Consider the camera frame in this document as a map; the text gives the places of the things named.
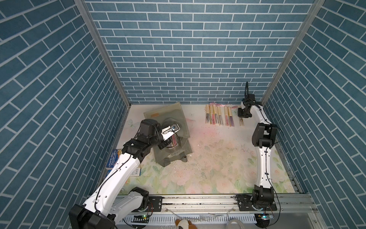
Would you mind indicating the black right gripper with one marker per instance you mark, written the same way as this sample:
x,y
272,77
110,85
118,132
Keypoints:
x,y
239,110

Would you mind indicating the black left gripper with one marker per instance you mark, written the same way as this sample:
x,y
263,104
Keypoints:
x,y
157,129

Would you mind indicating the white red-flecked fan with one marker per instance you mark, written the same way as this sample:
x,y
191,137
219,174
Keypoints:
x,y
241,120

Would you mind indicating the olive green canvas tote bag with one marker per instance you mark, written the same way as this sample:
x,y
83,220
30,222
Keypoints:
x,y
167,116

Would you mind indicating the purple folding fan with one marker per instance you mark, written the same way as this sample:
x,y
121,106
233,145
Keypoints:
x,y
231,120

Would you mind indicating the brown folding fan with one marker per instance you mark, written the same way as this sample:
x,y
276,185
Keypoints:
x,y
215,114

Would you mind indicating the pink folding fan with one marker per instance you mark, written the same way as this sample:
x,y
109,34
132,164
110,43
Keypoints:
x,y
212,115

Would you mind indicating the black patterned bamboo folding fan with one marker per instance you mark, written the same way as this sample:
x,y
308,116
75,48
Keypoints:
x,y
207,114

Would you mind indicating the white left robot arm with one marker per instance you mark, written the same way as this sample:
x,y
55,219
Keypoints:
x,y
100,211

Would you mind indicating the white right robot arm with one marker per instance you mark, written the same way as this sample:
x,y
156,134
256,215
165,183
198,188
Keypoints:
x,y
263,139

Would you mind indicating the white blue small box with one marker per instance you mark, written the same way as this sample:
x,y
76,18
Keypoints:
x,y
136,172

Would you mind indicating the blue illustrated book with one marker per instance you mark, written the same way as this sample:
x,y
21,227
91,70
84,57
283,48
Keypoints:
x,y
113,158

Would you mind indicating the brown plush toy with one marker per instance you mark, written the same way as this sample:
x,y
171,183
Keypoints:
x,y
184,224

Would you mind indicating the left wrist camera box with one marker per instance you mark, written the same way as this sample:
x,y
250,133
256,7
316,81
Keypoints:
x,y
170,131

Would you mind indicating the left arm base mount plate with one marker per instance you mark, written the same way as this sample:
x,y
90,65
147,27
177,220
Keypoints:
x,y
152,204

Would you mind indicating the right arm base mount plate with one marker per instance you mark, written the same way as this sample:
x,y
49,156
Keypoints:
x,y
246,203

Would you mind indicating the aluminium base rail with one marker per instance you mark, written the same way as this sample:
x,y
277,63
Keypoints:
x,y
294,211

